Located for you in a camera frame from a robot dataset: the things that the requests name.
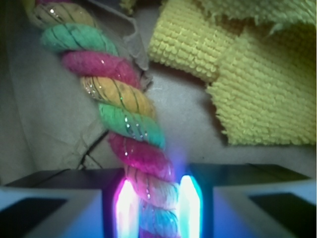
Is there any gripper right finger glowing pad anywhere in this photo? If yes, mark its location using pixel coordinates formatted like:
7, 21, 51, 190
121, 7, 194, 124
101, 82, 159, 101
179, 164, 317, 238

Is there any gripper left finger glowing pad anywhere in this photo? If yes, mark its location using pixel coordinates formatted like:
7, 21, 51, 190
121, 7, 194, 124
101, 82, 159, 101
0, 169, 139, 238

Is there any multicolored twisted rope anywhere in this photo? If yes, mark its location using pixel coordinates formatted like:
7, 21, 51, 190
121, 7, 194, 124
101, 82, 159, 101
29, 0, 179, 238

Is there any brown paper bag bin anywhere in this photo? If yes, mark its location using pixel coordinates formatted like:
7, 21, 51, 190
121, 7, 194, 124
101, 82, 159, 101
0, 0, 317, 184

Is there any yellow microfiber cloth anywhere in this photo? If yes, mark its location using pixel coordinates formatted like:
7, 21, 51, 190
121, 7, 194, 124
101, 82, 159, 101
148, 0, 317, 145

